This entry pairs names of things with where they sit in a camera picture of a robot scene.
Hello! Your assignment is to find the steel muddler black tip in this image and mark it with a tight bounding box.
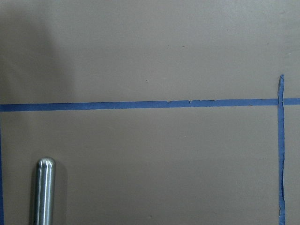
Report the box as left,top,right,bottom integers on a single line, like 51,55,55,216
29,157,56,225

